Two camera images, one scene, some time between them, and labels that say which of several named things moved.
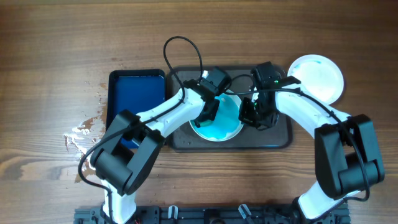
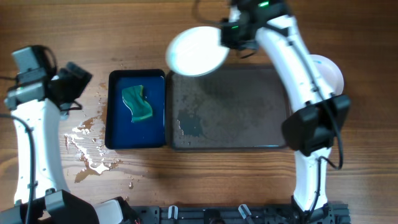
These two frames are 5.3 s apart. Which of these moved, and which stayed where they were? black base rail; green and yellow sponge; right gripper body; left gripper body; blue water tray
Moved: green and yellow sponge; left gripper body; right gripper body
Stayed: blue water tray; black base rail
